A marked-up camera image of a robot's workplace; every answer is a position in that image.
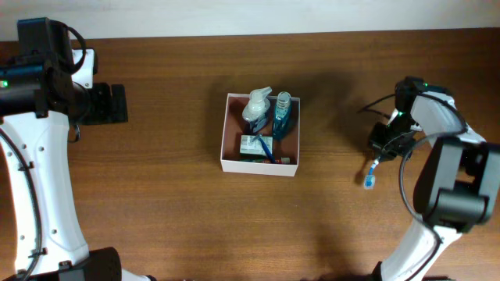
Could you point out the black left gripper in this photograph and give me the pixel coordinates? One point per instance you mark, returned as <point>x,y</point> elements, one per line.
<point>103,103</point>

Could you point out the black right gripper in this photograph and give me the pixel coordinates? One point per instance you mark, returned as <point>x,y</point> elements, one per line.
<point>382,143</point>

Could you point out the blue white toothbrush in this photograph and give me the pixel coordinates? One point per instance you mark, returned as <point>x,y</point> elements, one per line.
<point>370,179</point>

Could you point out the teal mouthwash bottle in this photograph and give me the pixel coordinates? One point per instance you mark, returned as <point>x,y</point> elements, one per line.
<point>282,115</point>

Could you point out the green red toothpaste tube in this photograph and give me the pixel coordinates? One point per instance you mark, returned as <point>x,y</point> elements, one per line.
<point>284,161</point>

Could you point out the green white soap box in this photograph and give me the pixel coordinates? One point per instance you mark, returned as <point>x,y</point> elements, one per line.
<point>253,145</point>

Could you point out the blue disposable razor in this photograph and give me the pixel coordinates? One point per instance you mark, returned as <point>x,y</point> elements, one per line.
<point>267,151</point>

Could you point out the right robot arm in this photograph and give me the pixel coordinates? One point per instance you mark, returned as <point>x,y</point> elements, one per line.
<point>448,178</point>

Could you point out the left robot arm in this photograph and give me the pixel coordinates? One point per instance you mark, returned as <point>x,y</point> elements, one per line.
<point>50,243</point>

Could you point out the white cardboard box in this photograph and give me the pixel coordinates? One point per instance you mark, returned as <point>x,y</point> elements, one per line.
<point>233,128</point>

